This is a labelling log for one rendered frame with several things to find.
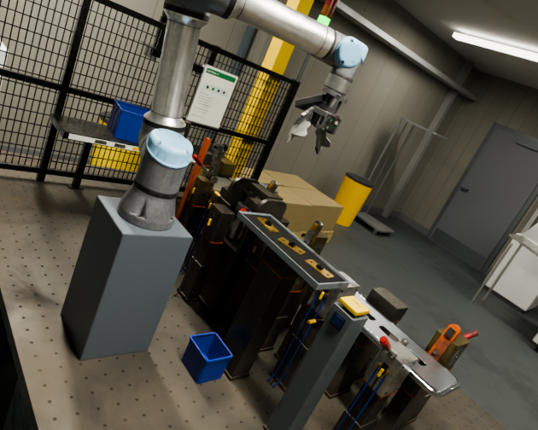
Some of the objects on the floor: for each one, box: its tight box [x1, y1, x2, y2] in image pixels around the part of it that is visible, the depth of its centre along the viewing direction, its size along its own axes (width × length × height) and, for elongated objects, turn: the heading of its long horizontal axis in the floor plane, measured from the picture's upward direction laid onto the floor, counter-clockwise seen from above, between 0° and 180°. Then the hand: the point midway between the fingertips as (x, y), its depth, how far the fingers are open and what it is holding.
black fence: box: [0, 0, 301, 192], centre depth 217 cm, size 14×197×155 cm, turn 82°
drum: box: [334, 172, 374, 227], centre depth 603 cm, size 42×42×67 cm
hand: (300, 148), depth 138 cm, fingers open, 14 cm apart
